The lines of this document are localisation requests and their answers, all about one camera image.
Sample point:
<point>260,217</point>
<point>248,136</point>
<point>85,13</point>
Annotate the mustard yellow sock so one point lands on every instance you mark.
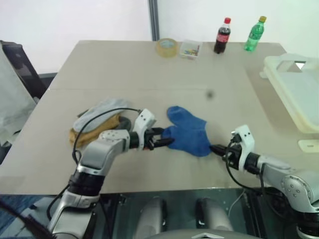
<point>104,125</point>

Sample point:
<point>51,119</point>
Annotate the cola bottle with red cap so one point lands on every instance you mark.
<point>221,37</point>

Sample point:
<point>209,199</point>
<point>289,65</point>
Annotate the black chair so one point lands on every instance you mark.
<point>27,72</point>

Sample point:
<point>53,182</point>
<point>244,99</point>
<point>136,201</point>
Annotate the white cloth bag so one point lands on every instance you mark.
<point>12,99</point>

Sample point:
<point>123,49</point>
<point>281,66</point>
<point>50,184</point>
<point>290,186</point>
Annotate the silver right robot leg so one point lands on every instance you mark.
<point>214,216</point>

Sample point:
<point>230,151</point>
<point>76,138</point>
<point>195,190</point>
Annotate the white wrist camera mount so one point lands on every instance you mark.
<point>144,119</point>
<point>245,144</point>

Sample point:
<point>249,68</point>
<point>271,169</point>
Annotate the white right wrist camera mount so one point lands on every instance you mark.
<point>245,144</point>

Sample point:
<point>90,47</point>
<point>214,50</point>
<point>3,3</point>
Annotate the clear tape roll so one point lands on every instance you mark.
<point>160,51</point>

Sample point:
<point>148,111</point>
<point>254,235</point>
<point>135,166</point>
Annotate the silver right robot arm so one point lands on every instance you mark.
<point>296,186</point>

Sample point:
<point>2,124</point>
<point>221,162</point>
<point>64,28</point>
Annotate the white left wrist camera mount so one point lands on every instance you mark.
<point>144,119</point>

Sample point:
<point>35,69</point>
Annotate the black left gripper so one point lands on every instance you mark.
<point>149,140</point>

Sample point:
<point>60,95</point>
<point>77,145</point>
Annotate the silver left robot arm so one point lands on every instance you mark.
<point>99,152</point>

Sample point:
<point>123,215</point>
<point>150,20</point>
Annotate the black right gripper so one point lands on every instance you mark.
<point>233,155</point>

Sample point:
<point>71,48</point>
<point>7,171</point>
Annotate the green bottle with yellow cap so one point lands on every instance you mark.
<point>253,37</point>

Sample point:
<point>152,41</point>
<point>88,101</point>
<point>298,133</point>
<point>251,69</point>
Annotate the light grey sock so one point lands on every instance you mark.
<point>112,103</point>

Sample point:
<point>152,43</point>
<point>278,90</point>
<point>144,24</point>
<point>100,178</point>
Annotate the clear box of coloured clips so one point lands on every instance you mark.
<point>190,49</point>

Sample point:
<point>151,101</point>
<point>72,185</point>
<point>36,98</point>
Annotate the blue sock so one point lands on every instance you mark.
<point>189,134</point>

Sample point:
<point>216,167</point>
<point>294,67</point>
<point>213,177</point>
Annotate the white plastic basket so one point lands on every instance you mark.
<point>299,99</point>

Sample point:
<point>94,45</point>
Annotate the grey metal post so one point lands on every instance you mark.
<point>154,20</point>

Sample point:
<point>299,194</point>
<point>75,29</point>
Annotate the dark robot torso front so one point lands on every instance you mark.
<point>204,235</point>

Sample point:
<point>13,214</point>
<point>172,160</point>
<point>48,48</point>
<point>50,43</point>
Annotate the small white plastic piece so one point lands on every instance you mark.
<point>309,145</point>

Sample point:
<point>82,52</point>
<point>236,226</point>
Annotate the dark grey sock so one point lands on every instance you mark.
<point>125,122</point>

